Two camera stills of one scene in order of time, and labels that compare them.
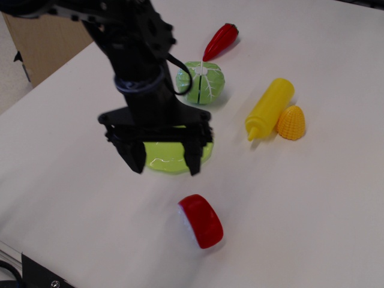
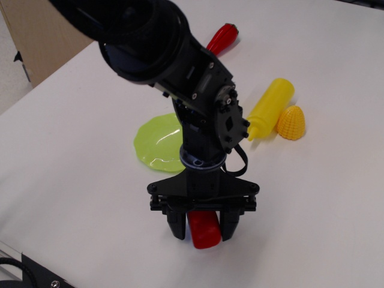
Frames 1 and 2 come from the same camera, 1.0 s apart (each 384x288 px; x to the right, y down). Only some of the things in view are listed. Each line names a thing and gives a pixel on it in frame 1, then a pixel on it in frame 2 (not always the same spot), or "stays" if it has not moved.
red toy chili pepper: x=221 y=42 stays
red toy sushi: x=200 y=220 stays
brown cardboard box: x=45 y=43 stays
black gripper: x=153 y=114 → x=209 y=190
